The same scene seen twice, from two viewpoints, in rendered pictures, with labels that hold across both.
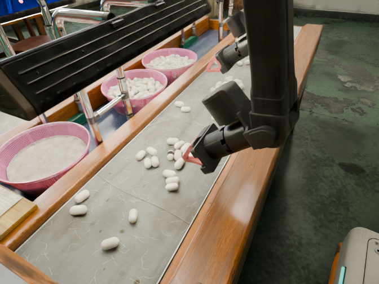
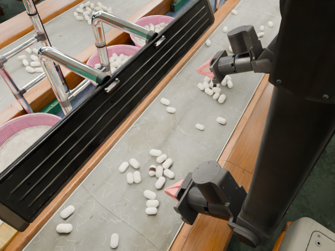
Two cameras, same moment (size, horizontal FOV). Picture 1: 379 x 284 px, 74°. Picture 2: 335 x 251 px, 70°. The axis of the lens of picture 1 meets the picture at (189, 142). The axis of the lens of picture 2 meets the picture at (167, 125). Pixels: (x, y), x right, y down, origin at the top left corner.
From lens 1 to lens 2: 0.28 m
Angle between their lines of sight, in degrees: 15
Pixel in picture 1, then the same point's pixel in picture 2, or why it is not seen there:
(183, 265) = not seen: outside the picture
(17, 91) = (10, 212)
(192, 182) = (170, 206)
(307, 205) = not seen: hidden behind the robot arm
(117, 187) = (99, 203)
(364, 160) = not seen: hidden behind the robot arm
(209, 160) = (190, 214)
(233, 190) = (207, 225)
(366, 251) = (308, 242)
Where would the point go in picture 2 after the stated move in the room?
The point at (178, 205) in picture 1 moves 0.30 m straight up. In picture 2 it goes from (155, 231) to (157, 188)
